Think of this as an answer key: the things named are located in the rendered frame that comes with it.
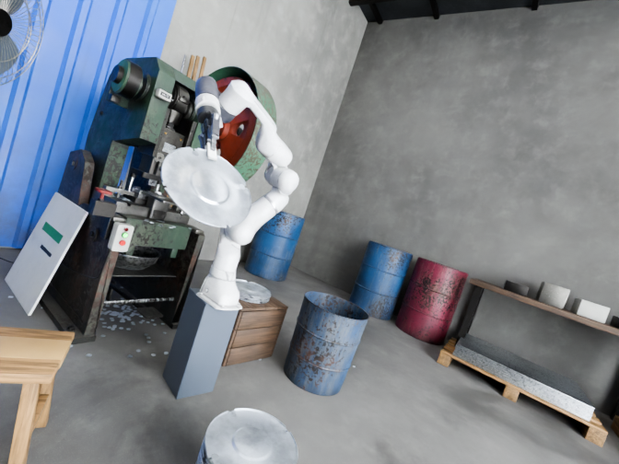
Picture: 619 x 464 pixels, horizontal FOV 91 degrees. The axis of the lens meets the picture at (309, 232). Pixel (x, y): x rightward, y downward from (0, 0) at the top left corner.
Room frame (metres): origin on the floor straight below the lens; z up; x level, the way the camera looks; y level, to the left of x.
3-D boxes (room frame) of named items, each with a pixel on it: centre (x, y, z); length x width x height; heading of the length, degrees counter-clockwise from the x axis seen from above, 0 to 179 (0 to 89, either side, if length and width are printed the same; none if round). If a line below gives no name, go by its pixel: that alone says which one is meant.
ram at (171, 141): (1.82, 0.98, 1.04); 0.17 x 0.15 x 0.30; 57
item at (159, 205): (1.75, 0.87, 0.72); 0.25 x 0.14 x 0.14; 57
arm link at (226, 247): (1.44, 0.35, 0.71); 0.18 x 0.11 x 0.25; 33
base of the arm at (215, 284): (1.38, 0.30, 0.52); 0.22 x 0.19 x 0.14; 46
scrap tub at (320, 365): (1.85, -0.30, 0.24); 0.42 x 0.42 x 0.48
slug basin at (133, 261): (1.85, 1.01, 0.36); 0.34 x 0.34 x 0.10
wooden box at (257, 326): (1.90, 0.25, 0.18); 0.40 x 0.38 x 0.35; 50
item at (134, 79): (1.65, 1.16, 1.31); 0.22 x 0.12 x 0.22; 57
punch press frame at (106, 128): (1.93, 1.13, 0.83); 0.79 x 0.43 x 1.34; 57
